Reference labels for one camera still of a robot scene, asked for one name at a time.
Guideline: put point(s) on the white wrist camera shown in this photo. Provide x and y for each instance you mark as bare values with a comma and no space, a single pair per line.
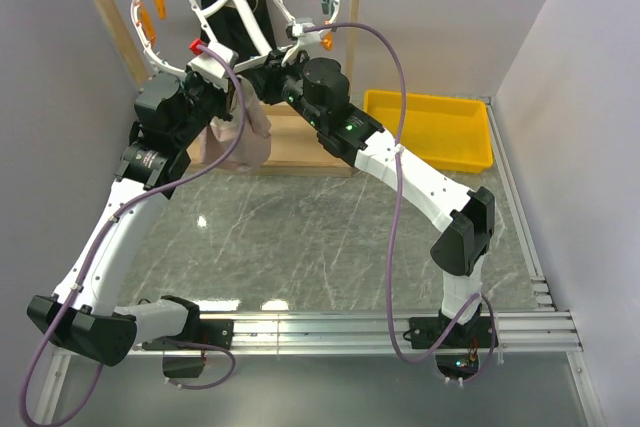
301,40
209,67

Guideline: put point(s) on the orange clothes peg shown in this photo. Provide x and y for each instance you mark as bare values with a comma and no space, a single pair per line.
145,22
160,6
327,41

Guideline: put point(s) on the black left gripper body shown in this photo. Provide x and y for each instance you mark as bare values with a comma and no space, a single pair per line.
205,102

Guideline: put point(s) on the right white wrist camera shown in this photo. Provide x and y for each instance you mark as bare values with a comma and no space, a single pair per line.
301,40

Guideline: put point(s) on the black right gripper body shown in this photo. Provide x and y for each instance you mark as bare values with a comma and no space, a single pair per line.
282,84

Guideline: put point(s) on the black hanging underwear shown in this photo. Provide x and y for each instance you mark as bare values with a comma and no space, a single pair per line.
229,29

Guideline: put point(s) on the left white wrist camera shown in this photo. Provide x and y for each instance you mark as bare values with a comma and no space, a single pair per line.
209,67

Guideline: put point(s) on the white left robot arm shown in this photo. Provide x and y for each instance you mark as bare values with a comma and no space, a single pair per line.
83,315

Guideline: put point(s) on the yellow plastic tray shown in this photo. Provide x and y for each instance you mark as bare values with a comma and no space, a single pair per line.
448,133

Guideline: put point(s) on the wooden hanger rack frame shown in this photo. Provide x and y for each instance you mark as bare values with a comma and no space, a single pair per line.
280,137

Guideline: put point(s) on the pink and cream underwear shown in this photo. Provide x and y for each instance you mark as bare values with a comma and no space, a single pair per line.
254,147

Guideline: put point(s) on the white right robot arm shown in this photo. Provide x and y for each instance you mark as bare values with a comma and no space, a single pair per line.
318,91

